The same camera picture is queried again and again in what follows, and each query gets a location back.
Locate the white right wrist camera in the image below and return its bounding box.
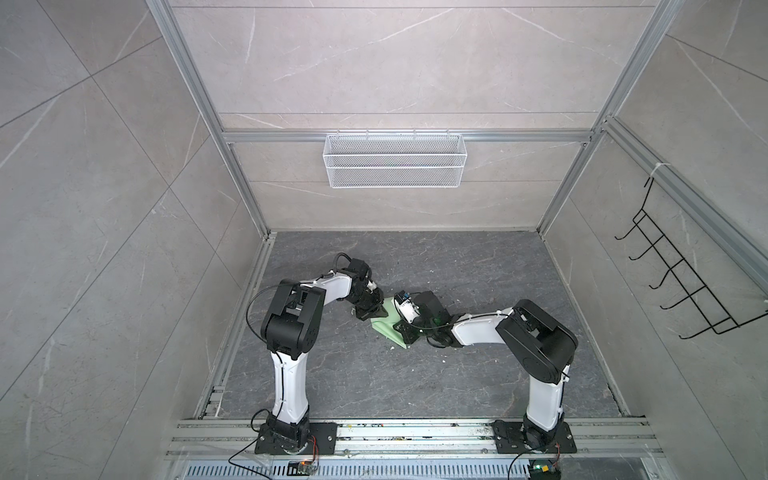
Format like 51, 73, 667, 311
393, 291, 420, 324

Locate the white wire mesh basket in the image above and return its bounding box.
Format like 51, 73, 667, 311
322, 133, 468, 189

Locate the left small circuit board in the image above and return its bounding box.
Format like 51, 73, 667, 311
287, 460, 319, 476

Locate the right small circuit board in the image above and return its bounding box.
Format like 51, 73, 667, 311
528, 460, 562, 480

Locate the small circuit board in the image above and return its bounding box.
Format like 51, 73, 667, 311
287, 460, 319, 476
528, 460, 562, 480

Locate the light green paper sheet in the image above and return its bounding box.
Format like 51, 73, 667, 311
370, 297, 408, 349

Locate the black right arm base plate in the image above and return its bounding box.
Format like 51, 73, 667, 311
490, 418, 577, 454

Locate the black wire hook rack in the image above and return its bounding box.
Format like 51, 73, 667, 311
614, 178, 767, 340

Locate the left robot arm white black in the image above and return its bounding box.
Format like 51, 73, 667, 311
261, 253, 387, 451

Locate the aluminium frame rail front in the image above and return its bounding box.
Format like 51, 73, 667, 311
165, 417, 664, 459

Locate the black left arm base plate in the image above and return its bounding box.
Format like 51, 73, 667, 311
254, 422, 339, 455

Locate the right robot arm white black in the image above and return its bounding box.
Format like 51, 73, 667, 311
390, 291, 578, 451

